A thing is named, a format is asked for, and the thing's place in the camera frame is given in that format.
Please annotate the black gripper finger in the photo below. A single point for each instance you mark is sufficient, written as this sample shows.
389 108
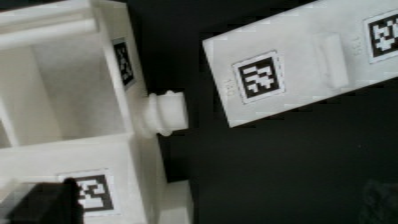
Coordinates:
48 206

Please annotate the white cabinet body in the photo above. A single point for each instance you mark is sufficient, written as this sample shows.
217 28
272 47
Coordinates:
73 93

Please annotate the white cabinet door panel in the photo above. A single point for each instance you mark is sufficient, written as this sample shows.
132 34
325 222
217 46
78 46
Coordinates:
101 162
302 56

